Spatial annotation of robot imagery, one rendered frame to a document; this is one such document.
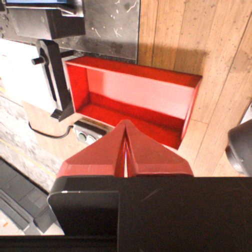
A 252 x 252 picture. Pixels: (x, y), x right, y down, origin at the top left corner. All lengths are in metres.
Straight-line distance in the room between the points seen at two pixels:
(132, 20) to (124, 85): 0.12
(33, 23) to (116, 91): 0.19
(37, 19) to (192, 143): 0.36
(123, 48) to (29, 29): 0.17
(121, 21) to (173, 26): 0.09
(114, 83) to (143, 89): 0.07
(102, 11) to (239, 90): 0.27
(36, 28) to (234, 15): 0.30
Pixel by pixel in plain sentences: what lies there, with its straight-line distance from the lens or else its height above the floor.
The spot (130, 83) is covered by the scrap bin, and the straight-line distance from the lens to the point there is 0.34.
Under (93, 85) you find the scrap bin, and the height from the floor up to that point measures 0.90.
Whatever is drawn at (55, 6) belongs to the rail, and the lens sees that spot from 0.31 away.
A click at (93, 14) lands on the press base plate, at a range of 0.37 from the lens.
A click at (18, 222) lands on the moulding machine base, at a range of 5.27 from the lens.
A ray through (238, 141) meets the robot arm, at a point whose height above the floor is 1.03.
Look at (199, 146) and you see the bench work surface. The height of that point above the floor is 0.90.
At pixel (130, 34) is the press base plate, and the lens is 0.33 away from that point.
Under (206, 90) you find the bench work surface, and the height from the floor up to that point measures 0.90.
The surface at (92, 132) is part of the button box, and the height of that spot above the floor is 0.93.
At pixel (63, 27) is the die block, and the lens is 0.35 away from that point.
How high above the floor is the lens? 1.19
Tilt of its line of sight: 45 degrees down
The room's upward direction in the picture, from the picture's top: 134 degrees counter-clockwise
